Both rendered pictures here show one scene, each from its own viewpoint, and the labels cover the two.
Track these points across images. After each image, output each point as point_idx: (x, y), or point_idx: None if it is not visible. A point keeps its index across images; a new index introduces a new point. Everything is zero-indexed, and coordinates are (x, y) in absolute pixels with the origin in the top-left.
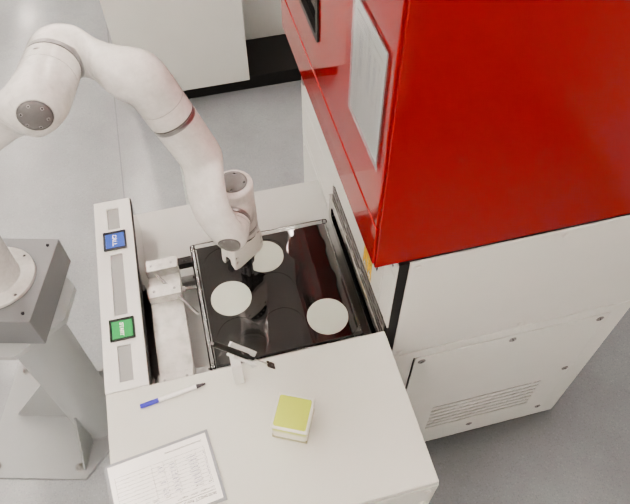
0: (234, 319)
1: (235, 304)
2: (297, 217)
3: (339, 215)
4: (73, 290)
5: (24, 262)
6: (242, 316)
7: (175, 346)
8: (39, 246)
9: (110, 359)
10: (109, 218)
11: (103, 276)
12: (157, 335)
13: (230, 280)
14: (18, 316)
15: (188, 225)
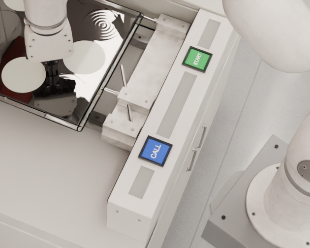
0: (96, 39)
1: (85, 49)
2: None
3: None
4: (213, 198)
5: (256, 203)
6: (87, 37)
7: (156, 57)
8: (232, 222)
9: (219, 43)
10: (144, 187)
11: (187, 119)
12: (165, 75)
13: (72, 72)
14: (281, 146)
15: (54, 198)
